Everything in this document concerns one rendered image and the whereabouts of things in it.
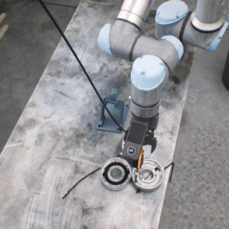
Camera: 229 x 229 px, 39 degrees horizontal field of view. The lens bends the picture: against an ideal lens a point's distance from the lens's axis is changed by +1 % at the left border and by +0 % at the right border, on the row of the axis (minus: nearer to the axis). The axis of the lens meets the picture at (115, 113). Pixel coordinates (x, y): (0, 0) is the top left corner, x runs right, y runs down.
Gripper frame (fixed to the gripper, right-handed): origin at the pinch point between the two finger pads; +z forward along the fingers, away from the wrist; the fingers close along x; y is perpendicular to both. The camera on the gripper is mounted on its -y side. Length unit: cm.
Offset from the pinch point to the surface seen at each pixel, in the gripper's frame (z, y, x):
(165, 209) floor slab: 90, 28, -13
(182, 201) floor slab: 89, 34, -21
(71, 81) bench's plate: 9, 33, 37
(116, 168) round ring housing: 10.9, -0.2, 7.3
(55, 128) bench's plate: 12.0, 10.2, 34.5
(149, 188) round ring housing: 9.5, -4.8, -5.2
